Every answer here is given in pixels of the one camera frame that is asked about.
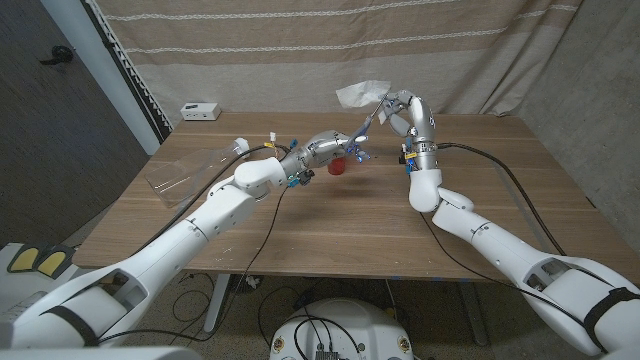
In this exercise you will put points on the red plastic cup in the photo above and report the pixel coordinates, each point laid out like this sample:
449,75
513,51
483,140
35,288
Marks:
337,167

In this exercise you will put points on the white tissue sheet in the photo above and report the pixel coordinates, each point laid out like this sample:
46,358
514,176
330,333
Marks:
360,92

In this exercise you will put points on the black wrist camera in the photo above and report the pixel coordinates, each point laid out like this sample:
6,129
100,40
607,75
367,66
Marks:
305,176
402,160

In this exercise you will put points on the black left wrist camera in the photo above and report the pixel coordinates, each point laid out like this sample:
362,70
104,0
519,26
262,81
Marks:
305,176

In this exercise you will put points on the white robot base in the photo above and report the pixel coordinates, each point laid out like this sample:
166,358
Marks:
345,330

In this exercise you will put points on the white power box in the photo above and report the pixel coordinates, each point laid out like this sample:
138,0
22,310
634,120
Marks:
201,111

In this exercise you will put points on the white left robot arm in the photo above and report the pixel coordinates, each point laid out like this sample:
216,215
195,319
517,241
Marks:
190,235

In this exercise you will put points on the beige striped curtain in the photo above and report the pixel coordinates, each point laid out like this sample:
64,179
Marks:
275,50

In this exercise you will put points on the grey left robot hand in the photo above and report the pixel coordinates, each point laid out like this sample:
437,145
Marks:
325,147

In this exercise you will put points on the dark wooden door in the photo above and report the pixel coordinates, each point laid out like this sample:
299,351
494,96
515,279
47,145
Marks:
50,150

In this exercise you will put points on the clear plastic bottle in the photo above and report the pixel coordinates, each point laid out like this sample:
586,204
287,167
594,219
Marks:
185,172

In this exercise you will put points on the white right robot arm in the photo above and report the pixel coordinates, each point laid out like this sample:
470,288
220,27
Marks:
490,240

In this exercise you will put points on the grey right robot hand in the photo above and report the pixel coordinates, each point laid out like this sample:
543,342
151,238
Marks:
422,130

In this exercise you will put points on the grey table leg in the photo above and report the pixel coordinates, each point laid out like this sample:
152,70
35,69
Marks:
474,320

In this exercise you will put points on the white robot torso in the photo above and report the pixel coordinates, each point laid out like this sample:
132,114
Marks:
100,355

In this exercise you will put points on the white table leg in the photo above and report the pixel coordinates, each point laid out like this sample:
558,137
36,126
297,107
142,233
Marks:
217,305

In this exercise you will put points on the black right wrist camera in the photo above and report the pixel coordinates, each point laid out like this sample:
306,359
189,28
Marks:
402,160

